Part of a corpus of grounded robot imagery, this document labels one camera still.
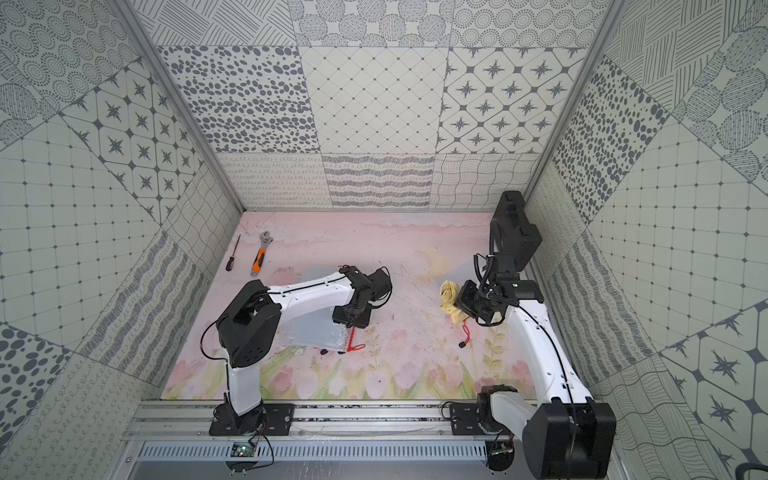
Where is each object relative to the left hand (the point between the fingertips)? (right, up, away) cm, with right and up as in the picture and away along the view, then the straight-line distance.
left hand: (363, 327), depth 86 cm
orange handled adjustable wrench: (-40, +26, +25) cm, 53 cm away
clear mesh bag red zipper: (+32, -2, +4) cm, 32 cm away
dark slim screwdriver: (-49, +17, +17) cm, 55 cm away
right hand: (+26, +8, -7) cm, 28 cm away
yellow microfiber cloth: (+24, +12, -10) cm, 28 cm away
